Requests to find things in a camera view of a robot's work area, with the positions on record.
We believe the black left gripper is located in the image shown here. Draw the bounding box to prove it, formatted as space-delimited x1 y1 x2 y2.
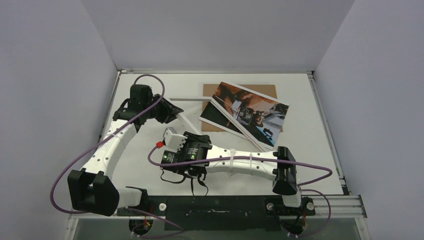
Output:
143 94 183 124

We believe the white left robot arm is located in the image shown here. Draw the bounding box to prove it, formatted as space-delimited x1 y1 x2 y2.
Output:
67 84 183 216

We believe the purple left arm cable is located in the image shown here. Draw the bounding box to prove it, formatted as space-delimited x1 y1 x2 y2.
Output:
49 73 185 240

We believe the brown cardboard backing board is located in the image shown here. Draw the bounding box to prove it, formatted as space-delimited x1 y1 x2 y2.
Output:
201 84 278 135

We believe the white wooden picture frame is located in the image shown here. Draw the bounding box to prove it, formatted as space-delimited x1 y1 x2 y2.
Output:
165 96 268 152

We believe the glossy photo print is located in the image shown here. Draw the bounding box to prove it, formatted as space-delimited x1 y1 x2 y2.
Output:
212 82 289 150

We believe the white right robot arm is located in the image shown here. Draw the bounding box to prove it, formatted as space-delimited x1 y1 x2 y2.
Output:
161 129 303 215

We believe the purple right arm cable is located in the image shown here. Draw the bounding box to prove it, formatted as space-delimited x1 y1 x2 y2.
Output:
147 145 333 239

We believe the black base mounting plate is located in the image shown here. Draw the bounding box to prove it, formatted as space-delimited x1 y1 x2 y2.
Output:
115 195 316 233

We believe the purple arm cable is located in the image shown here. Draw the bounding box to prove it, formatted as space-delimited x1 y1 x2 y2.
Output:
147 145 333 239
49 73 185 240

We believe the aluminium front rail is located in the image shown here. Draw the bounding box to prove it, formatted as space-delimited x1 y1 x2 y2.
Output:
67 194 368 220

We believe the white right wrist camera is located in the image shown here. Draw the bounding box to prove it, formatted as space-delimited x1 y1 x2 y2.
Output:
155 127 188 153

